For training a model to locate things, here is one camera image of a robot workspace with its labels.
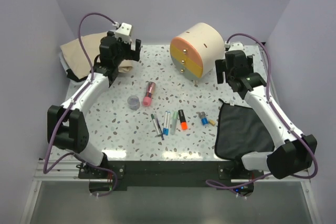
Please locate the aluminium front rail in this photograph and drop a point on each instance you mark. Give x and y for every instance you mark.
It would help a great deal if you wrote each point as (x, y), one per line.
(66, 170)

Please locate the clear purple small jar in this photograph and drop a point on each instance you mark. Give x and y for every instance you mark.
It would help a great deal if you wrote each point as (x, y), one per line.
(133, 102)

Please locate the dark grey cloth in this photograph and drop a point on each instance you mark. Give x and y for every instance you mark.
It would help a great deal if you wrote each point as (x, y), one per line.
(240, 131)

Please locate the pink capped glitter tube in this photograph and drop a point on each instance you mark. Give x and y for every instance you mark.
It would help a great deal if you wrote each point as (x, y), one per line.
(150, 90)

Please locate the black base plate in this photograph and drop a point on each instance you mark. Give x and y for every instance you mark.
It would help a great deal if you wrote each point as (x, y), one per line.
(177, 173)

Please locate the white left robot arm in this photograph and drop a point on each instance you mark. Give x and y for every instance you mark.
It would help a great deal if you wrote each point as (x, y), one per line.
(66, 125)

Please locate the light green highlighter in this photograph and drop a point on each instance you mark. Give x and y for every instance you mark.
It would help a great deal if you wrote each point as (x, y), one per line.
(174, 122)

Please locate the green capped white marker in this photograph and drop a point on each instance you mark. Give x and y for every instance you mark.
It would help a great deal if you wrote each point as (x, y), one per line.
(155, 125)

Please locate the beige cloth bag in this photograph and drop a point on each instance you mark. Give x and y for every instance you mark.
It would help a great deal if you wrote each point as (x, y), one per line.
(76, 58)

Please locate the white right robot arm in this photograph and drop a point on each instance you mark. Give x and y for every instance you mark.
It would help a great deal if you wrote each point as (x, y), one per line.
(293, 150)

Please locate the blue grey small cylinder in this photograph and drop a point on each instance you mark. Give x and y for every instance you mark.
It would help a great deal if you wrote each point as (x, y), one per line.
(203, 118)

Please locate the cream round drawer organizer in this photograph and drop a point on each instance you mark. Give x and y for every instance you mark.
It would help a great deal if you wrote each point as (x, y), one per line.
(200, 44)

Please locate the purple thin pen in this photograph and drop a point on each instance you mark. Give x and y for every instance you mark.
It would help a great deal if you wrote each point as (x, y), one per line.
(159, 127)

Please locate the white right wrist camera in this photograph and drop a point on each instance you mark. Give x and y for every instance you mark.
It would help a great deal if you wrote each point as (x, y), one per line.
(230, 46)

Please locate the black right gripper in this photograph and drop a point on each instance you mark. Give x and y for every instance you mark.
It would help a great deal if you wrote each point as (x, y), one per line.
(220, 65)

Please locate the white basket under bag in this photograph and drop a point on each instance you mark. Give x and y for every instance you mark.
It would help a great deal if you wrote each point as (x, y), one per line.
(66, 67)

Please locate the orange black highlighter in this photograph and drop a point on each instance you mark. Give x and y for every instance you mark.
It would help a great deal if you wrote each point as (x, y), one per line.
(182, 118)

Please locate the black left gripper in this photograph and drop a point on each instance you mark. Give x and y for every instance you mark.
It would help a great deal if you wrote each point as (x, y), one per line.
(133, 55)

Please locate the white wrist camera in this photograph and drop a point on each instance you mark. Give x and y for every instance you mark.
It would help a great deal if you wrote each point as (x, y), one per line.
(124, 32)
(230, 46)

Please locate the grey bottom drawer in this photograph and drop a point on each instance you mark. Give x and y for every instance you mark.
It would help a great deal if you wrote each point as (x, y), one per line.
(191, 71)

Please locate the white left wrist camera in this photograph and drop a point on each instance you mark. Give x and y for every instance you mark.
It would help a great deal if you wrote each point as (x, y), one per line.
(124, 32)

